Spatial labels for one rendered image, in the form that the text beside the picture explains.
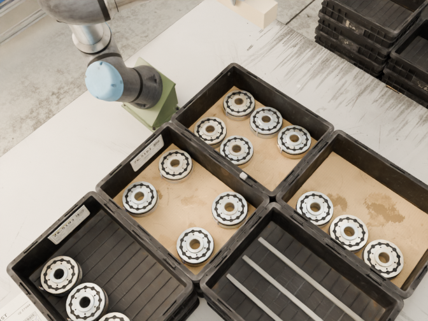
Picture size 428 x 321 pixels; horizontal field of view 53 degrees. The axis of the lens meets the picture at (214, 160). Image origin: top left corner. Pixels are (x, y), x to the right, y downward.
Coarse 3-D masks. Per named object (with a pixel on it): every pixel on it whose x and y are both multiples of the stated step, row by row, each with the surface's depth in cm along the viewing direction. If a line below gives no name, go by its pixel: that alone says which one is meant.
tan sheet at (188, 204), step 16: (192, 160) 134; (144, 176) 132; (160, 176) 132; (192, 176) 131; (208, 176) 131; (160, 192) 129; (176, 192) 129; (192, 192) 128; (208, 192) 128; (160, 208) 127; (176, 208) 126; (192, 208) 126; (208, 208) 126; (144, 224) 125; (160, 224) 124; (176, 224) 124; (192, 224) 124; (208, 224) 123; (160, 240) 122; (176, 240) 122; (224, 240) 121; (176, 256) 119; (192, 272) 117
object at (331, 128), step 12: (264, 84) 134; (288, 96) 131; (180, 108) 131; (300, 108) 129; (324, 120) 126; (192, 132) 127; (204, 144) 125; (216, 156) 123; (240, 168) 120; (300, 168) 119; (252, 180) 118; (288, 180) 118; (264, 192) 116; (276, 192) 116
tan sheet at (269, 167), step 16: (224, 96) 145; (208, 112) 142; (192, 128) 140; (240, 128) 138; (256, 144) 135; (272, 144) 135; (256, 160) 132; (272, 160) 132; (288, 160) 132; (256, 176) 130; (272, 176) 130
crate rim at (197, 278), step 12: (156, 132) 128; (180, 132) 127; (144, 144) 126; (192, 144) 125; (132, 156) 124; (120, 168) 123; (228, 168) 120; (108, 180) 121; (240, 180) 118; (264, 204) 115; (240, 228) 112; (156, 240) 112; (228, 240) 110; (168, 252) 110; (180, 264) 109; (192, 276) 106
